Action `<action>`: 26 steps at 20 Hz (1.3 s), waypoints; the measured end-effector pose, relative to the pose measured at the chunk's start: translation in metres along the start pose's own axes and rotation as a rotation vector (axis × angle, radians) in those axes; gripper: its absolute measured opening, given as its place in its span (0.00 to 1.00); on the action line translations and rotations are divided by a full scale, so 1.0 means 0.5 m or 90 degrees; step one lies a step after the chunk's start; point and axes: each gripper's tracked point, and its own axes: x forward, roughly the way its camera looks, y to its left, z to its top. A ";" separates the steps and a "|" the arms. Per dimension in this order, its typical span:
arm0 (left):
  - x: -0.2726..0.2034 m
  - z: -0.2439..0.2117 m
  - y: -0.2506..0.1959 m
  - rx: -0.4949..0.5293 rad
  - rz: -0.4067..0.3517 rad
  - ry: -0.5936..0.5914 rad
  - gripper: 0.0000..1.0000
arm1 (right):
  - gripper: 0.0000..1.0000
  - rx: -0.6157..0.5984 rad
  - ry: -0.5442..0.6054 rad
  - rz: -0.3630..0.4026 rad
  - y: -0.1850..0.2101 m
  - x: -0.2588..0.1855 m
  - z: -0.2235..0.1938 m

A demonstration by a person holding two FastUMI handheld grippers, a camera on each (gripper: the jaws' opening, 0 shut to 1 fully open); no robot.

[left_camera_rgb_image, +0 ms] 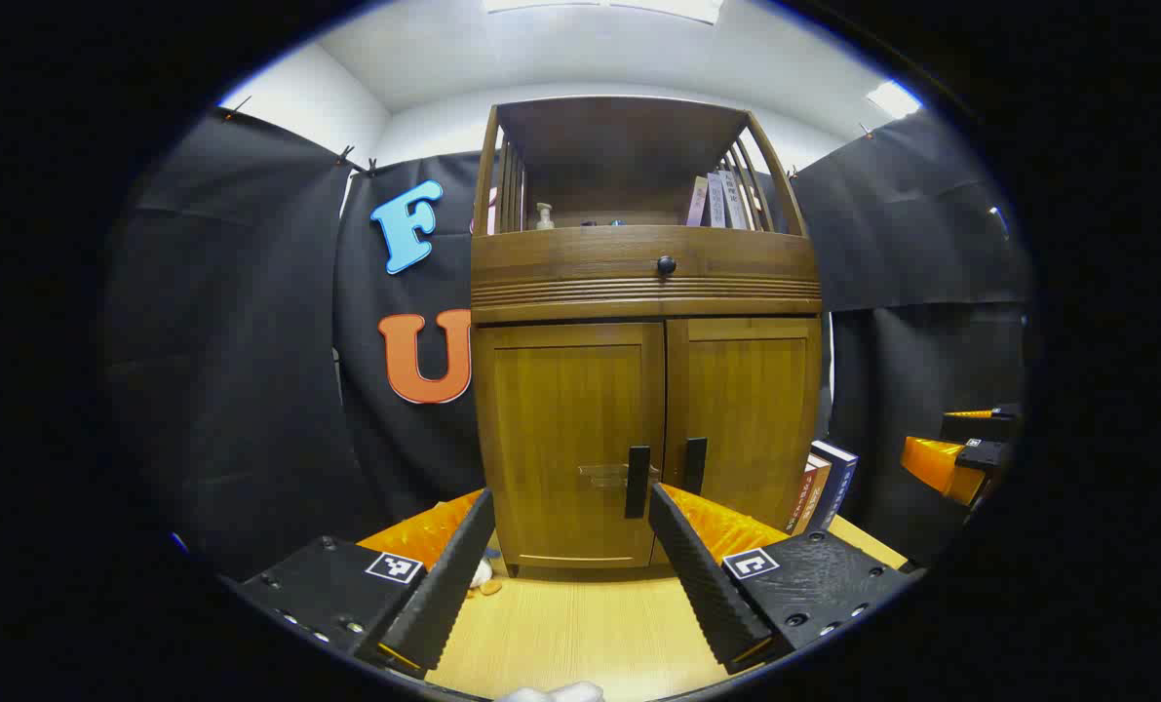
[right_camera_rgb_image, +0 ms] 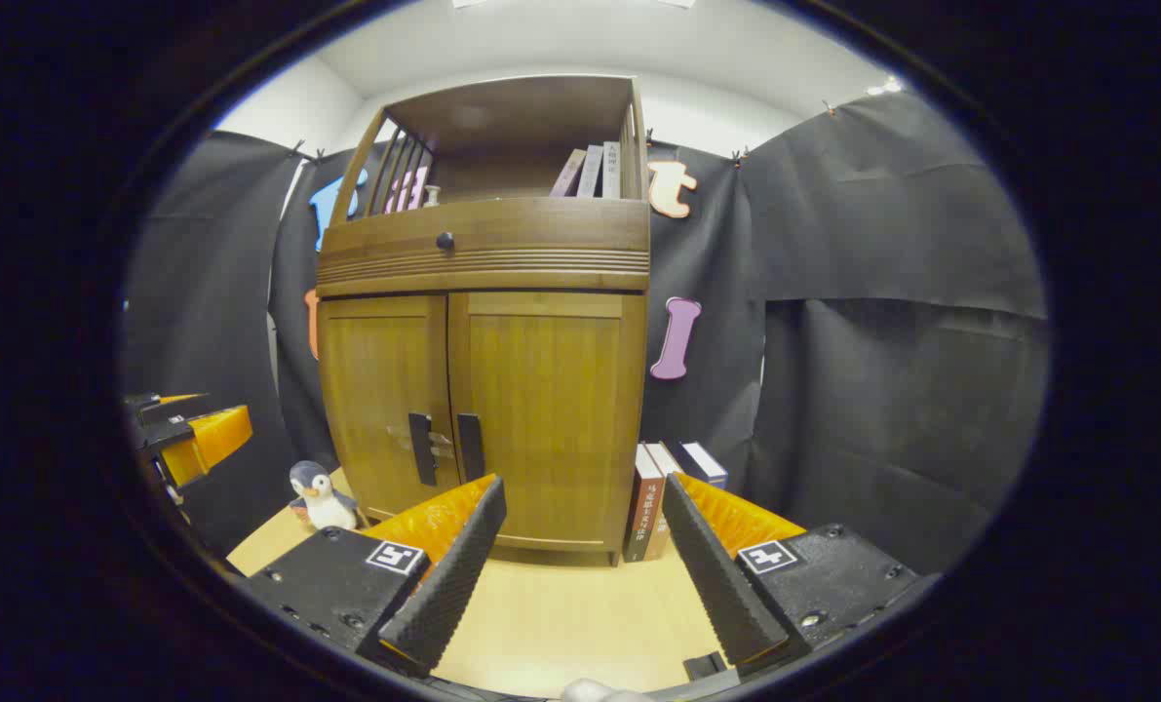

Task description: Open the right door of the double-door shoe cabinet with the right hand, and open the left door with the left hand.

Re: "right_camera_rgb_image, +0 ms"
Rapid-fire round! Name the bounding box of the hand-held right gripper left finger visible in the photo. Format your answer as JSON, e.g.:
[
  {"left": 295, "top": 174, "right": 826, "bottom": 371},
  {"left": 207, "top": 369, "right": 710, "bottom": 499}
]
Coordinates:
[{"left": 239, "top": 475, "right": 508, "bottom": 679}]

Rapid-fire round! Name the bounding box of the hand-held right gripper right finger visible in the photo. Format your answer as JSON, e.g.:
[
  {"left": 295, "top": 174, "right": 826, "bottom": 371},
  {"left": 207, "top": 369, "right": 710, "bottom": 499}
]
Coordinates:
[{"left": 661, "top": 473, "right": 937, "bottom": 679}]

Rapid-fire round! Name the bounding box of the black door handle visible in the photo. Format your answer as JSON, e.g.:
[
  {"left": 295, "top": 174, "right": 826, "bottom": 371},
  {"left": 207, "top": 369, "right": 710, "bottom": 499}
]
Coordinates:
[
  {"left": 408, "top": 412, "right": 438, "bottom": 487},
  {"left": 456, "top": 413, "right": 486, "bottom": 482}
]

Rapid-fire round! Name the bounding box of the wooden shoe cabinet door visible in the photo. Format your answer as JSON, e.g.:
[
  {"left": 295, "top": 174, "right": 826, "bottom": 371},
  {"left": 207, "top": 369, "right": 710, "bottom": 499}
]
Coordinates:
[
  {"left": 446, "top": 291, "right": 647, "bottom": 555},
  {"left": 319, "top": 295, "right": 462, "bottom": 523}
]

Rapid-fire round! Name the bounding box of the wooden double-door shoe cabinet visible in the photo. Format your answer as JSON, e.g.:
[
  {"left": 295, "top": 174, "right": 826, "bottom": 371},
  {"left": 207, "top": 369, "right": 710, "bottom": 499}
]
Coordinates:
[{"left": 312, "top": 75, "right": 651, "bottom": 566}]

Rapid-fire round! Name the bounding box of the wooden cabinet drawer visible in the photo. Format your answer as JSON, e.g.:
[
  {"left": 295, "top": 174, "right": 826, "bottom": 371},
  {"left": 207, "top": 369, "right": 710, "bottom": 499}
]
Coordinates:
[{"left": 317, "top": 198, "right": 651, "bottom": 296}]

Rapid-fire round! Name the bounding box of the brown red book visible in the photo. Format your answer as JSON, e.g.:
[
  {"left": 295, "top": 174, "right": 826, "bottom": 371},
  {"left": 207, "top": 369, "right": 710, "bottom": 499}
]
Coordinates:
[{"left": 624, "top": 444, "right": 664, "bottom": 564}]

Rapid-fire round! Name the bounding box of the dark blue book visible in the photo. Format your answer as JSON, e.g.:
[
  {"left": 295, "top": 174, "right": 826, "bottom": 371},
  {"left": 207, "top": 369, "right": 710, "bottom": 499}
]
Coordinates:
[{"left": 673, "top": 441, "right": 729, "bottom": 490}]

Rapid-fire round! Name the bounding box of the tan book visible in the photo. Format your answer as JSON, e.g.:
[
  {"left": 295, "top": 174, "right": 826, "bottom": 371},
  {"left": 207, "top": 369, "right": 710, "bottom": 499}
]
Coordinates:
[{"left": 644, "top": 442, "right": 683, "bottom": 562}]

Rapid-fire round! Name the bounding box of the penguin plush toy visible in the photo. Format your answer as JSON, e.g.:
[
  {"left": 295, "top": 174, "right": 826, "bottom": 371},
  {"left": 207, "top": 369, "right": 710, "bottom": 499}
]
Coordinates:
[{"left": 288, "top": 460, "right": 362, "bottom": 532}]

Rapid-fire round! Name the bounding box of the black backdrop cloth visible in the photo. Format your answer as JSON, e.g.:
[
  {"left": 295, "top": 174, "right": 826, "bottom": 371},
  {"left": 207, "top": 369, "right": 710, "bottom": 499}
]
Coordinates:
[{"left": 122, "top": 93, "right": 1049, "bottom": 576}]

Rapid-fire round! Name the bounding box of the ceiling light panel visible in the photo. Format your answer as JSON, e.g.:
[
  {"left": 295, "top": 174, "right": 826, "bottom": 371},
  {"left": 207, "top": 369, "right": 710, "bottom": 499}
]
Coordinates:
[{"left": 451, "top": 0, "right": 698, "bottom": 11}]

